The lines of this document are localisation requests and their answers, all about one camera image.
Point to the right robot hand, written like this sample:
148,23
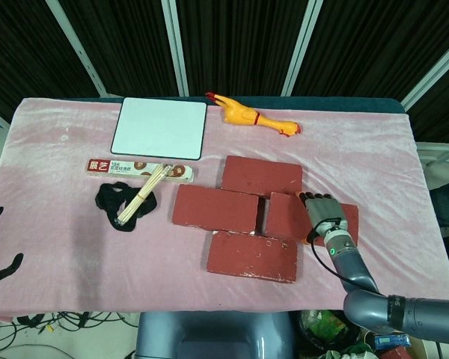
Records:
323,211

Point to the red brick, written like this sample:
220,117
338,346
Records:
215,207
262,175
284,217
250,256

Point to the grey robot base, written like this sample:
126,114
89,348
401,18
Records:
217,336

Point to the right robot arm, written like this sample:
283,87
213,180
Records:
353,265

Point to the pink tablecloth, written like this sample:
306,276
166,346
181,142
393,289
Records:
78,261

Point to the teal table edge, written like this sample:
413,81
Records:
340,102

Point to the green rubbish bag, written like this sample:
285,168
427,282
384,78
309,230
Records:
325,329

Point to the yellow rubber chicken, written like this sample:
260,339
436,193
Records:
239,112

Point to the grey side shelf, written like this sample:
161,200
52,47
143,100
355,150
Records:
441,153

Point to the baking paper box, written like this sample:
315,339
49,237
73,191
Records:
108,167

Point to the blue packet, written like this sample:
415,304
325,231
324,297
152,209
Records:
391,341

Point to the bundle of wooden sticks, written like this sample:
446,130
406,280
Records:
142,194

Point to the white board black rim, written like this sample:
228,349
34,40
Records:
157,127

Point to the black pleated curtain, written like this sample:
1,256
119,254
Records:
239,41

